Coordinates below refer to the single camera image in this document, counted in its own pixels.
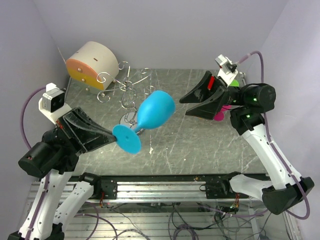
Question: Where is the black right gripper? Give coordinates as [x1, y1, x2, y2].
[179, 71, 247, 120]

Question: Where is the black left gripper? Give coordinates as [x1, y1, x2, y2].
[41, 105, 119, 155]

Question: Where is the pink plastic wine glass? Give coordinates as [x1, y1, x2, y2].
[213, 105, 231, 122]

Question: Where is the green plastic wine glass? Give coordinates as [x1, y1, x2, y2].
[228, 79, 240, 87]

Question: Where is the blue plastic wine glass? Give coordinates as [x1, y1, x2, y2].
[112, 90, 176, 154]

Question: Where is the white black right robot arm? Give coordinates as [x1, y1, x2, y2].
[179, 70, 315, 215]

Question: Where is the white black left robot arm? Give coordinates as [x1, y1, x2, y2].
[8, 104, 116, 240]

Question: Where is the beige round box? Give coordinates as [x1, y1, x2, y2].
[66, 41, 119, 93]

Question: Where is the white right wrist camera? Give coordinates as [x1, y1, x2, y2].
[215, 54, 239, 87]

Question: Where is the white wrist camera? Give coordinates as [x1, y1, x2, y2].
[38, 83, 72, 125]
[215, 54, 239, 87]

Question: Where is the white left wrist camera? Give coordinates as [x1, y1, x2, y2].
[38, 83, 72, 125]

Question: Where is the chrome wire glass rack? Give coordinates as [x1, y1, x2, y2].
[96, 61, 155, 129]

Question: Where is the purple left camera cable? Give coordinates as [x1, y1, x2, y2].
[20, 86, 48, 151]

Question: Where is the aluminium mounting rail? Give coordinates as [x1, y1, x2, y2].
[29, 174, 276, 203]

